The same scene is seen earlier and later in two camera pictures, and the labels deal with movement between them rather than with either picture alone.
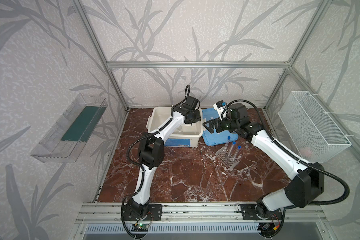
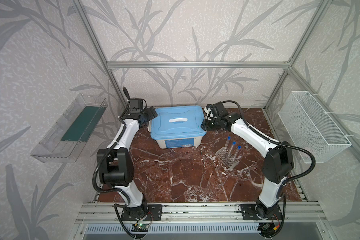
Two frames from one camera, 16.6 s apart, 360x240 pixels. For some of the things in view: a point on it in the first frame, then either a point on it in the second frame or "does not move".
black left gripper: [193, 117] → [151, 113]
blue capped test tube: [229, 138] does not move
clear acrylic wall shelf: [64, 140] does not move
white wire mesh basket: [315, 135] does not move
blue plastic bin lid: [215, 138] → [177, 122]
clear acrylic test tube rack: [226, 159] does not move
